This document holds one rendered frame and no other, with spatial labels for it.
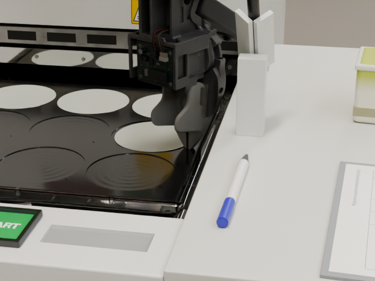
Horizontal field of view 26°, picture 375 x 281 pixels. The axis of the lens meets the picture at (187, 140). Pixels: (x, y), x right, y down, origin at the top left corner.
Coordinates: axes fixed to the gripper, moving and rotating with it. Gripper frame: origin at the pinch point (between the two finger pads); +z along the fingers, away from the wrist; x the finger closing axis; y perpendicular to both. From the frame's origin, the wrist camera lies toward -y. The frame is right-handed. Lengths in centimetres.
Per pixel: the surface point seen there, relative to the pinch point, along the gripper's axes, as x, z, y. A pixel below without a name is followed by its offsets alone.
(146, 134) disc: -6.9, 1.2, 0.9
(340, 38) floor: -167, 90, -336
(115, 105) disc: -17.2, 1.2, -4.0
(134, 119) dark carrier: -11.5, 1.2, -1.8
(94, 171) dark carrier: -4.1, 1.4, 12.8
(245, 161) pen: 17.2, -6.1, 12.9
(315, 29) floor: -188, 90, -343
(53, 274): 15.4, -3.9, 35.7
